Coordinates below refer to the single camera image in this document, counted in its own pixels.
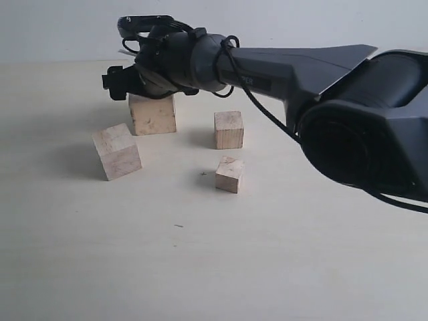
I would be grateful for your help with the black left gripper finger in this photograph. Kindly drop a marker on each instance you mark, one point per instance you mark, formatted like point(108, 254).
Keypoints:
point(121, 81)

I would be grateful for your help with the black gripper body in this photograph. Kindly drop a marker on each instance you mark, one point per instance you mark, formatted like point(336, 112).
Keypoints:
point(163, 62)

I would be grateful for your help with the second largest wooden cube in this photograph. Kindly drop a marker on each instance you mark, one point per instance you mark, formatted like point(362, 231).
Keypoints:
point(117, 150)

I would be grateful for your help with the third largest wooden cube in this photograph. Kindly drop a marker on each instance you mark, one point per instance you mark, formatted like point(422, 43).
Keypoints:
point(229, 130)

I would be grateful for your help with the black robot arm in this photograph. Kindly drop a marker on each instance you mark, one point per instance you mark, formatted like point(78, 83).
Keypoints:
point(360, 117)

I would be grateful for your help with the smallest wooden cube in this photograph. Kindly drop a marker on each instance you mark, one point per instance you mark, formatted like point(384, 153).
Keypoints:
point(228, 174)

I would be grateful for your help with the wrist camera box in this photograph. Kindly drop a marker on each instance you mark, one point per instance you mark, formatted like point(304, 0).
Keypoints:
point(131, 25)

